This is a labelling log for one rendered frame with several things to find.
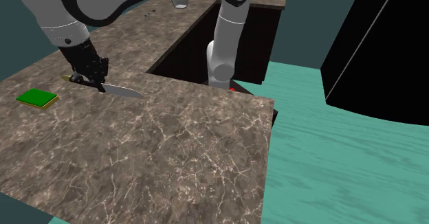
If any green and yellow sponge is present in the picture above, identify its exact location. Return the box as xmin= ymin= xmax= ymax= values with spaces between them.
xmin=15 ymin=88 xmax=61 ymax=111

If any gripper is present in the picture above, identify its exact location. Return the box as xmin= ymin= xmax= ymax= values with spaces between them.
xmin=58 ymin=38 xmax=109 ymax=94

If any kitchen knife with yellow handle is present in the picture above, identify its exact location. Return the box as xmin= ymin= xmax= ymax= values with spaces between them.
xmin=61 ymin=75 xmax=146 ymax=100

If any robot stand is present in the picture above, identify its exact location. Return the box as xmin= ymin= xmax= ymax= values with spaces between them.
xmin=229 ymin=79 xmax=278 ymax=128

